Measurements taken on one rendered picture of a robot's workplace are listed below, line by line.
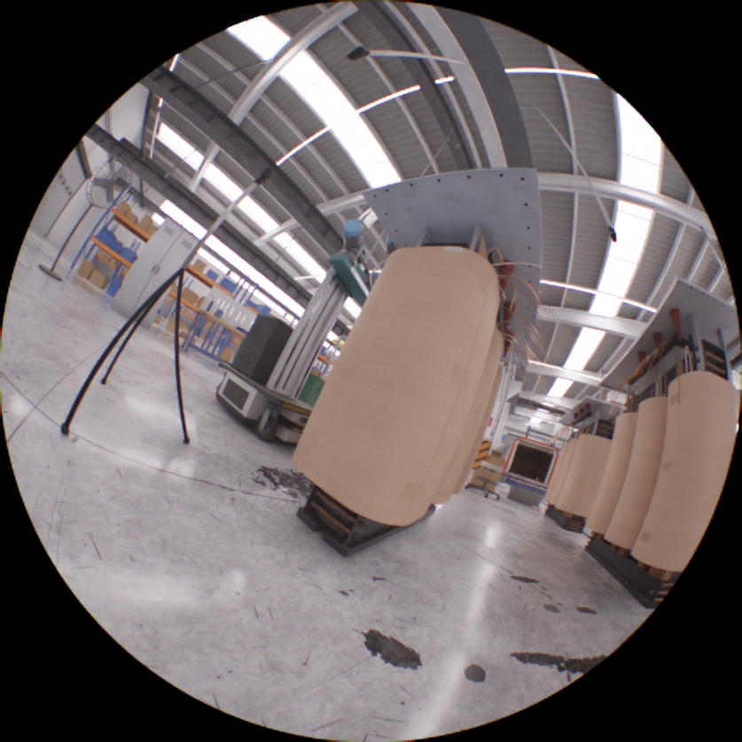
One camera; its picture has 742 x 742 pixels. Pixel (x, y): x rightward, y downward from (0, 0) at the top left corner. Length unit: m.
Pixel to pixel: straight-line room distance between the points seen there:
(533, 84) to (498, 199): 8.78
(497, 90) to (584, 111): 6.14
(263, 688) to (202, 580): 0.24
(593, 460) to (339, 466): 2.95
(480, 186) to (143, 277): 4.98
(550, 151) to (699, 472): 9.63
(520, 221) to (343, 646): 1.38
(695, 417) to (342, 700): 1.59
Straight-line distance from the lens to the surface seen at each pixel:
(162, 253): 5.13
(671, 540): 1.48
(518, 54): 9.68
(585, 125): 10.21
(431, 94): 6.58
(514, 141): 4.45
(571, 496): 3.17
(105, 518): 0.63
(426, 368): 0.60
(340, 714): 0.50
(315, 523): 0.85
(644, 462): 1.83
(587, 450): 3.21
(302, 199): 7.90
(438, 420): 0.61
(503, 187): 1.01
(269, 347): 1.87
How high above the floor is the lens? 0.45
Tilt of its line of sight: 11 degrees up
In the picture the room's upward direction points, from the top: 24 degrees clockwise
